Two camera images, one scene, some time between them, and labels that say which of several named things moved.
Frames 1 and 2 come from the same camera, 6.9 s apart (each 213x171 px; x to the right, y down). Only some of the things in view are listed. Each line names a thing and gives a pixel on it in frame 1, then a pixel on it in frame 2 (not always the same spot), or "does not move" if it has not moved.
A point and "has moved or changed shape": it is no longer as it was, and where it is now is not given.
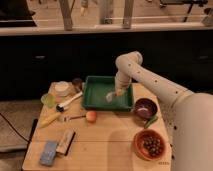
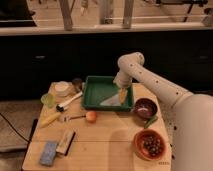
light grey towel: x=109 y=97 has moved or changed shape
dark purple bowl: x=145 y=108 does not move
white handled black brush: x=61 y=107 does not move
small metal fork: x=69 y=118 does not move
